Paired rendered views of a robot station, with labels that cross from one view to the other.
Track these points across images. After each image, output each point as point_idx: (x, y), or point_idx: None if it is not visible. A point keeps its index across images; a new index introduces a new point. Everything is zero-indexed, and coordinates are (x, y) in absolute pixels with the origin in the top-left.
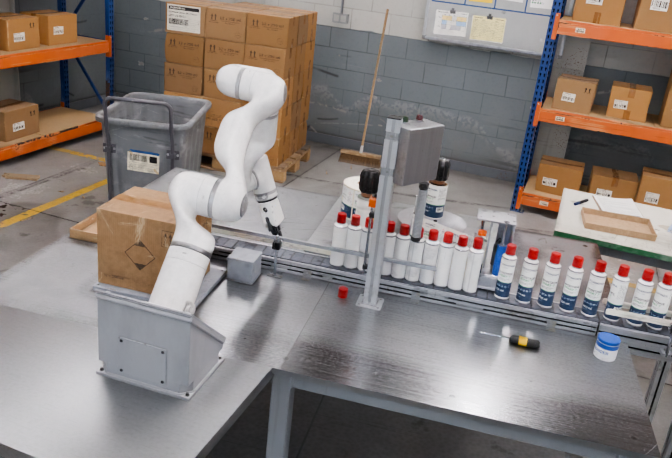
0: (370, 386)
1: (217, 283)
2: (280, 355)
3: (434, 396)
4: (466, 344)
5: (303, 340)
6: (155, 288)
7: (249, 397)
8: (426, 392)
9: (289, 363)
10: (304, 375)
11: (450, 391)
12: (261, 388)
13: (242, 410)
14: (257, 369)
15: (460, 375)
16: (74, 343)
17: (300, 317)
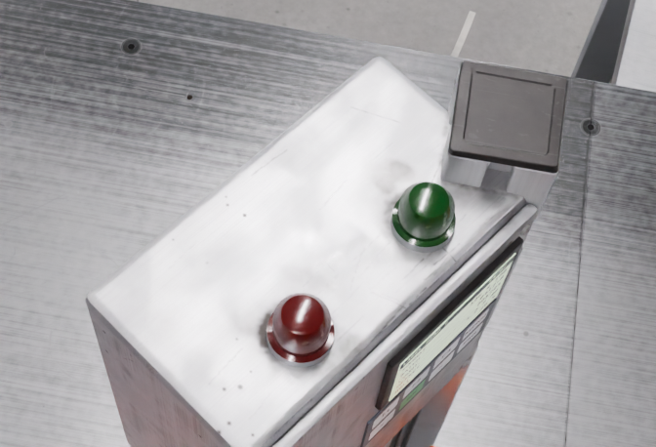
0: (348, 52)
1: None
2: (608, 137)
3: (179, 40)
4: (30, 297)
5: (561, 219)
6: None
7: None
8: (198, 51)
9: (575, 107)
10: (525, 69)
11: (131, 64)
12: (618, 55)
13: None
14: (649, 71)
15: (88, 135)
16: None
17: (601, 345)
